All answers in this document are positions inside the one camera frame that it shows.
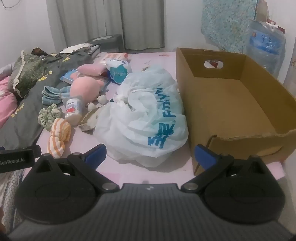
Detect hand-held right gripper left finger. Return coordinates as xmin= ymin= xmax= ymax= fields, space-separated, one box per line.
xmin=34 ymin=144 xmax=120 ymax=193

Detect orange white wet wipes pack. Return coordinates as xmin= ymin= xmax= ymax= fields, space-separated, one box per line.
xmin=101 ymin=52 xmax=129 ymax=64

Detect grey quilt yellow patches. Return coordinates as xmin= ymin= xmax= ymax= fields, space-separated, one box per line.
xmin=0 ymin=46 xmax=101 ymax=151

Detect pink soft pack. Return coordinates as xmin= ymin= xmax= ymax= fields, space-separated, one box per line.
xmin=76 ymin=64 xmax=106 ymax=76

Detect brown cardboard box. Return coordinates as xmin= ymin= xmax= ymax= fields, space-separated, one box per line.
xmin=176 ymin=48 xmax=296 ymax=176

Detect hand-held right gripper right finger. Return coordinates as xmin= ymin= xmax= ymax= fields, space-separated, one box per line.
xmin=181 ymin=145 xmax=269 ymax=193

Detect white plastic bottle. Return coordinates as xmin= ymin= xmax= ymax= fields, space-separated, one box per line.
xmin=65 ymin=97 xmax=84 ymax=126

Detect light blue fluffy cloth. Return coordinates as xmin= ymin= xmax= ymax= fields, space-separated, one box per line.
xmin=94 ymin=65 xmax=189 ymax=168

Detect blue white tissue pack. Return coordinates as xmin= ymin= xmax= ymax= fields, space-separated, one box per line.
xmin=106 ymin=59 xmax=132 ymax=84

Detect grey curtain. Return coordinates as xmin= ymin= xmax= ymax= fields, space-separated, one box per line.
xmin=46 ymin=0 xmax=125 ymax=50
xmin=122 ymin=0 xmax=166 ymax=50

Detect dark grey storage box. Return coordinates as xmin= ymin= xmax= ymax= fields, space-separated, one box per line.
xmin=87 ymin=34 xmax=124 ymax=50

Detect blue water jug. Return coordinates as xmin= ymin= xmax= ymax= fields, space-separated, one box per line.
xmin=246 ymin=20 xmax=286 ymax=77

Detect green scrunchie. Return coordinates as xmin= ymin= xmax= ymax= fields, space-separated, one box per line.
xmin=38 ymin=104 xmax=62 ymax=131

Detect orange striped white cloth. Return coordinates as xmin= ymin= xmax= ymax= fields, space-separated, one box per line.
xmin=47 ymin=118 xmax=72 ymax=158

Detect teal floral patterned sheet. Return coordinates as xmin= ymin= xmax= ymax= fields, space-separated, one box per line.
xmin=201 ymin=0 xmax=258 ymax=53

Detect pink blanket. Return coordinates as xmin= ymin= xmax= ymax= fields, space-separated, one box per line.
xmin=0 ymin=62 xmax=19 ymax=128

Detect light blue checked towel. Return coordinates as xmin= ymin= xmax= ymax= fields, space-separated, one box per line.
xmin=42 ymin=86 xmax=71 ymax=105

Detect green leaf print pillow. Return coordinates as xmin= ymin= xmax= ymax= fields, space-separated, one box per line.
xmin=8 ymin=50 xmax=50 ymax=98

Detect pink plush toy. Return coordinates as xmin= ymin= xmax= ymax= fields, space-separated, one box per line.
xmin=69 ymin=77 xmax=108 ymax=111

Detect light blue printed box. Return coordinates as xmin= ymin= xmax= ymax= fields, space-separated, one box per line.
xmin=60 ymin=69 xmax=80 ymax=84

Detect small beige paper packet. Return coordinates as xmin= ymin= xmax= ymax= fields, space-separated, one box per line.
xmin=77 ymin=109 xmax=102 ymax=132

